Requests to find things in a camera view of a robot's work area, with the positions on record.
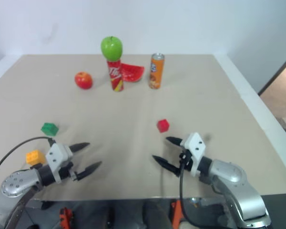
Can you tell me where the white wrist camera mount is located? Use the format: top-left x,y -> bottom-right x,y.
45,143 -> 74,184
180,132 -> 207,177

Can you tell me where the orange soda can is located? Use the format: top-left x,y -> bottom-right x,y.
148,52 -> 165,90

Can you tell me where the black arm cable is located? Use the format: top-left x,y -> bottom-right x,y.
179,152 -> 207,229
0,136 -> 57,182

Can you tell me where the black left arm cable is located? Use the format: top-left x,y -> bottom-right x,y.
0,136 -> 57,182

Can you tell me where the red toy block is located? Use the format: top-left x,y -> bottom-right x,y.
156,119 -> 170,133

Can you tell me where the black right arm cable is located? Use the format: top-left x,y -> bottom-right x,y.
179,152 -> 207,229

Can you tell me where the red watermelon slice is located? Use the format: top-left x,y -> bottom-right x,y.
120,62 -> 145,83

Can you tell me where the yellow toy block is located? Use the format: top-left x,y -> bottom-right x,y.
25,149 -> 47,166

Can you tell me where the beige table mat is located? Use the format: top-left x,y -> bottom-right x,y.
0,54 -> 285,200

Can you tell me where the red apple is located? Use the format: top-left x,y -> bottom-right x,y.
74,71 -> 94,90

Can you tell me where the green toy block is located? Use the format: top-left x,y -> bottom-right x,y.
40,122 -> 60,137

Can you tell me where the dark door frame strip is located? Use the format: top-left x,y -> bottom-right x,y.
257,49 -> 286,96

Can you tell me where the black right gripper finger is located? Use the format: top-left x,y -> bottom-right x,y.
165,136 -> 183,147
152,155 -> 182,177

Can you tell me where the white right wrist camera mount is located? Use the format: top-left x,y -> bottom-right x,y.
180,132 -> 207,177

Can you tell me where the green apple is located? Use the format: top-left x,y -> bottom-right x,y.
100,36 -> 123,61

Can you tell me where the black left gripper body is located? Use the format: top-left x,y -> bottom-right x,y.
59,161 -> 77,181

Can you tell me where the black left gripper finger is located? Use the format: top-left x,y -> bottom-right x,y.
69,142 -> 91,154
73,161 -> 103,181

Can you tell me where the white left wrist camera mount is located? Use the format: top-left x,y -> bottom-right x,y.
45,143 -> 74,184

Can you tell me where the orange black fixture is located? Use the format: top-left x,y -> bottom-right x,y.
170,199 -> 182,229
59,207 -> 75,229

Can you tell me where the red soda can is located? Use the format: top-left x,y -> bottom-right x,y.
106,59 -> 125,93

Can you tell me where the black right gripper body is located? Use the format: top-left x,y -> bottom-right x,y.
178,147 -> 194,173

